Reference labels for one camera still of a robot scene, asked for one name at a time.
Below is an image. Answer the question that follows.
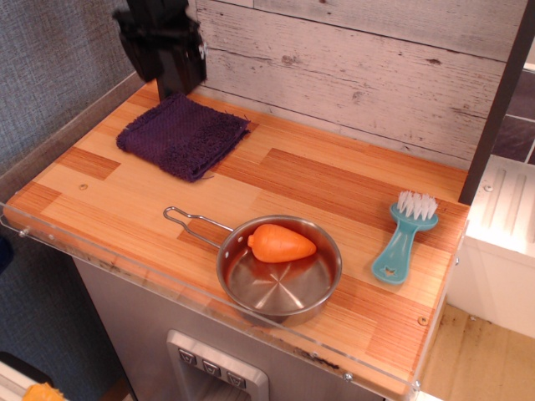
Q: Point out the dark grey post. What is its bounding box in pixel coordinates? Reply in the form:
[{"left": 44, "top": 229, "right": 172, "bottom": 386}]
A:
[
  {"left": 458, "top": 0, "right": 534, "bottom": 206},
  {"left": 156, "top": 78, "right": 191, "bottom": 101}
]

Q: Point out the teal dish brush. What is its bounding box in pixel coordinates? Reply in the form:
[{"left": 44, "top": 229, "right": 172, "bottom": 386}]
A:
[{"left": 371, "top": 190, "right": 439, "bottom": 285}]

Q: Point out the small steel saucepan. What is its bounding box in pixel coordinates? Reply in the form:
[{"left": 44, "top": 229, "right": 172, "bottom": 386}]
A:
[{"left": 163, "top": 206, "right": 342, "bottom": 326}]

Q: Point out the dark grey right post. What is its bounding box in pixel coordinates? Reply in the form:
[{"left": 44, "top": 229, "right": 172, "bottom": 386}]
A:
[{"left": 458, "top": 0, "right": 534, "bottom": 206}]

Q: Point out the clear acrylic guard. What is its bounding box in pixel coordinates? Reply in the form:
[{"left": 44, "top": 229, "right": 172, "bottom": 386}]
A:
[
  {"left": 2, "top": 206, "right": 420, "bottom": 400},
  {"left": 1, "top": 73, "right": 145, "bottom": 203}
]

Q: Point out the orange and black floor object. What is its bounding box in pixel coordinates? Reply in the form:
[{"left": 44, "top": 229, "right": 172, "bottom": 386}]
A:
[{"left": 22, "top": 383, "right": 65, "bottom": 401}]

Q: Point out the silver cabinet button panel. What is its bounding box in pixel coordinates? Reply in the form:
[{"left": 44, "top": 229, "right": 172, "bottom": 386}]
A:
[{"left": 166, "top": 330, "right": 270, "bottom": 400}]

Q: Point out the dark grey left post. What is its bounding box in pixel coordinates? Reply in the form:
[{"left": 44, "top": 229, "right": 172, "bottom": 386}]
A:
[{"left": 156, "top": 78, "right": 191, "bottom": 101}]

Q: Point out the white toy sink unit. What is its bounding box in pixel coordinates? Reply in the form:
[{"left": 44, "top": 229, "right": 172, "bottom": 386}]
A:
[{"left": 447, "top": 156, "right": 534, "bottom": 337}]

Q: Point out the clear acrylic left guard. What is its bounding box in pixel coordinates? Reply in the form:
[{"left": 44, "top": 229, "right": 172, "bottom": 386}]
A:
[{"left": 1, "top": 73, "right": 145, "bottom": 203}]

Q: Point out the orange plastic carrot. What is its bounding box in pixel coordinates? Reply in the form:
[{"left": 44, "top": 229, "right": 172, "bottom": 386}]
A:
[{"left": 247, "top": 224, "right": 317, "bottom": 263}]

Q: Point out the purple terry cloth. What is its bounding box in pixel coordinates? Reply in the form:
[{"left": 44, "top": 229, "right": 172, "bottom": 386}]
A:
[{"left": 116, "top": 93, "right": 249, "bottom": 183}]

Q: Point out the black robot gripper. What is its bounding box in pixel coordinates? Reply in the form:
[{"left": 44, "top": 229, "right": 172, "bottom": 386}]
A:
[{"left": 112, "top": 0, "right": 206, "bottom": 92}]

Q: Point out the clear acrylic front guard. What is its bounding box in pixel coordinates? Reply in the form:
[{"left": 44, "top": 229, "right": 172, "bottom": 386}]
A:
[{"left": 2, "top": 206, "right": 420, "bottom": 400}]

